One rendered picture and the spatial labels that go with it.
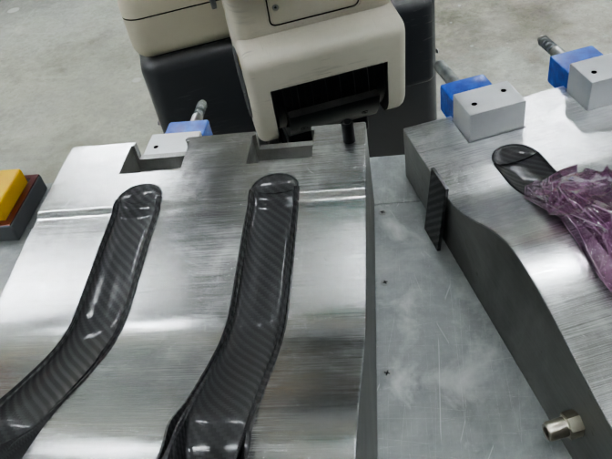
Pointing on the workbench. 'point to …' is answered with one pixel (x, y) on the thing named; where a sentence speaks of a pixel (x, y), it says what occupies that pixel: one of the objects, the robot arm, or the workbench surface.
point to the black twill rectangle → (436, 209)
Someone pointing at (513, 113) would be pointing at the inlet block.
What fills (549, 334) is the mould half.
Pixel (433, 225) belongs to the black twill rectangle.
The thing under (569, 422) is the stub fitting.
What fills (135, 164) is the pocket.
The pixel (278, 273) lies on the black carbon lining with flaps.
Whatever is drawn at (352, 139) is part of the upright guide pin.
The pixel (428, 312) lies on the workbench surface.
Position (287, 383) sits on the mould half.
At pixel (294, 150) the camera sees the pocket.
